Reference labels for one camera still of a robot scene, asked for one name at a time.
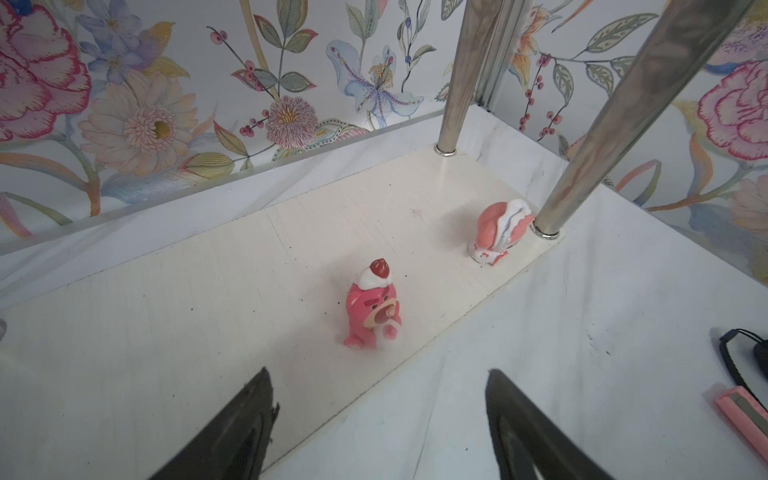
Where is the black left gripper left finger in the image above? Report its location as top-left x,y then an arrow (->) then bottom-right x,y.
152,368 -> 280,480

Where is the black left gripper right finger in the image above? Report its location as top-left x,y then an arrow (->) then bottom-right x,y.
485,369 -> 611,479

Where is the dark pink strawberry bear toy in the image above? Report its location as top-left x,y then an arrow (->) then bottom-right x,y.
343,258 -> 402,349

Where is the pink white round figurine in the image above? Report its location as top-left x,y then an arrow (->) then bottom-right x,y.
467,199 -> 535,265

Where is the white two-tier shelf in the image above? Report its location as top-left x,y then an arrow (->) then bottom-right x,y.
1,1 -> 767,479

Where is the pink utility knife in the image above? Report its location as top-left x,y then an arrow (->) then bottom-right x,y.
715,386 -> 768,461

